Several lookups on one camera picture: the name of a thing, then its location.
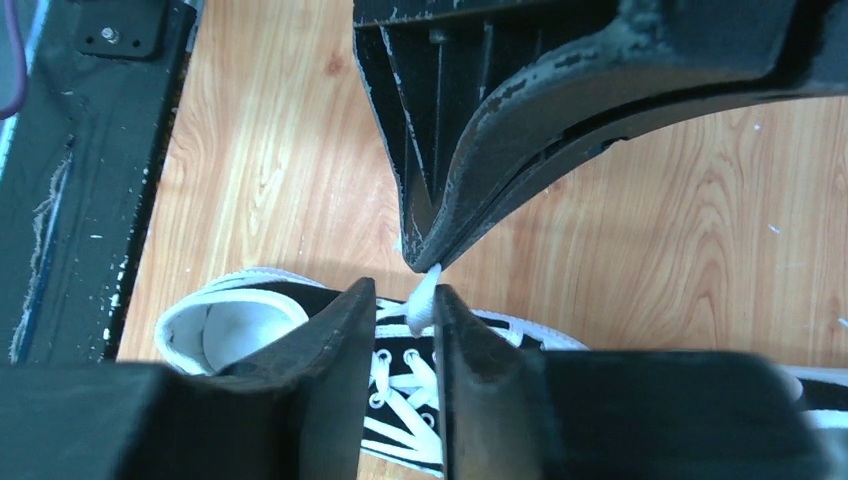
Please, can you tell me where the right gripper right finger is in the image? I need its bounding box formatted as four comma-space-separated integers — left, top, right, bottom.
433, 285, 822, 479

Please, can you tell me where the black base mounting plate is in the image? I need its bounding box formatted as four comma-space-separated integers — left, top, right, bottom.
1, 1, 203, 366

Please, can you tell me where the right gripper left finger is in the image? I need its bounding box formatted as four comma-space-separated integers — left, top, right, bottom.
119, 278, 376, 479

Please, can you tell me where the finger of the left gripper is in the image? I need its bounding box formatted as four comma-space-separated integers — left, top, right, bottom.
353, 23, 597, 265

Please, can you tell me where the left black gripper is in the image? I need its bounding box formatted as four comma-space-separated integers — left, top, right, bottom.
353, 1, 847, 272

